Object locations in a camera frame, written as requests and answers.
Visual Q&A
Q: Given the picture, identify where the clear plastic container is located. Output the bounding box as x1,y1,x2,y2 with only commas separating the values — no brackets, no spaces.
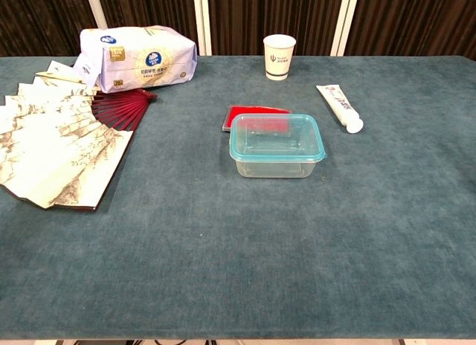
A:
233,157,320,179

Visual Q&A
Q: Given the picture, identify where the teal container lid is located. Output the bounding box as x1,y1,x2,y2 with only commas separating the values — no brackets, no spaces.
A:
228,113,328,163

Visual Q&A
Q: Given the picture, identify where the red ink pad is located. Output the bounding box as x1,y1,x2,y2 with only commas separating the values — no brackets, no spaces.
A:
222,103,293,135

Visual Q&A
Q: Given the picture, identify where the teal felt table cover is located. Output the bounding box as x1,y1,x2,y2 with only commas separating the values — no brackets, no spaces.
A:
0,54,476,341

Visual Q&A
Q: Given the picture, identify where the white paper cup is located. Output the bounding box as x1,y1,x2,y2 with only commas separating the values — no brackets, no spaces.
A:
263,34,297,82

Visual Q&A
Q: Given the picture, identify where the white toothpaste tube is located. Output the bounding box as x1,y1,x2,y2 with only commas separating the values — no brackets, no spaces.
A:
315,83,364,135

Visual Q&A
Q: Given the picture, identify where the white tissue pack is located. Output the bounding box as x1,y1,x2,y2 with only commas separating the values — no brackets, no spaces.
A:
72,25,199,94

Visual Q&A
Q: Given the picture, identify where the painted paper folding fan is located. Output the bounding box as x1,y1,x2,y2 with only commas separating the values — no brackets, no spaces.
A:
0,60,158,212

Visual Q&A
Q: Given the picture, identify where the double white partition post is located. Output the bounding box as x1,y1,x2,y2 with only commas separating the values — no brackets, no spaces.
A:
192,0,212,57

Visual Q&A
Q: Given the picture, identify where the wide white partition post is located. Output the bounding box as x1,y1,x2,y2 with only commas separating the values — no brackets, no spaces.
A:
329,0,361,57

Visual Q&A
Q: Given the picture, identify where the slim white partition post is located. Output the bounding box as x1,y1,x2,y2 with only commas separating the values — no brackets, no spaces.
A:
83,0,109,30

